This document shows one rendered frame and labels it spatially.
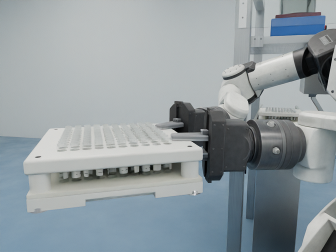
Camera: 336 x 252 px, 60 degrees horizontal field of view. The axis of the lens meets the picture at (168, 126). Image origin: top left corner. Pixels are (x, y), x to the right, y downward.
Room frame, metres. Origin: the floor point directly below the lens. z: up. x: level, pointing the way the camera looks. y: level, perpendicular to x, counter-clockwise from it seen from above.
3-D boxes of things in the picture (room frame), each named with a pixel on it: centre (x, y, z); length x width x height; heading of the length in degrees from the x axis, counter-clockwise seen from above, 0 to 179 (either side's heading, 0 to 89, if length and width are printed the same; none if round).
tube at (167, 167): (0.45, 0.00, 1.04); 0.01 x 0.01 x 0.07
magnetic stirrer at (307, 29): (1.31, -0.56, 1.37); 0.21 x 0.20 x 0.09; 70
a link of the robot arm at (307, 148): (0.52, -0.24, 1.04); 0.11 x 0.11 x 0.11; 7
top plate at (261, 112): (1.76, -0.68, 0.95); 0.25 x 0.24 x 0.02; 70
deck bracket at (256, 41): (1.23, -0.37, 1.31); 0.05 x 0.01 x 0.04; 70
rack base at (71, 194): (0.50, 0.10, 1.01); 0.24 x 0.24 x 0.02; 15
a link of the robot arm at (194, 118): (0.66, -0.06, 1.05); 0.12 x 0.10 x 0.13; 137
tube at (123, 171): (0.43, 0.07, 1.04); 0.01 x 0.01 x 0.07
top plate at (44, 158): (0.50, 0.10, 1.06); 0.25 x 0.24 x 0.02; 105
